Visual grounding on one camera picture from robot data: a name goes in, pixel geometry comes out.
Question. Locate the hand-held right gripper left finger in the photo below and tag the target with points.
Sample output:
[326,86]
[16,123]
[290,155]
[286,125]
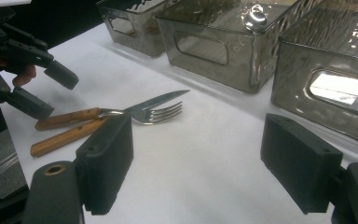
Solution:
[105,161]

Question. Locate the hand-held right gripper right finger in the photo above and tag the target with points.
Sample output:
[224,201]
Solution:
[301,165]

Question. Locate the smoky clear plastic bin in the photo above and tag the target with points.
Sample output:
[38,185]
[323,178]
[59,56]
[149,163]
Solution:
[323,56]
[136,28]
[199,46]

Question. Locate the dark curtain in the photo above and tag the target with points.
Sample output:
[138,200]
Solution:
[62,18]

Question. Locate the white table sheet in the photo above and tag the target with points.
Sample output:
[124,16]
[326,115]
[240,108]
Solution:
[199,155]

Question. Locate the metal floor rail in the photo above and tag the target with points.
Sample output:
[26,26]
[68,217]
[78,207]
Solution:
[0,168]

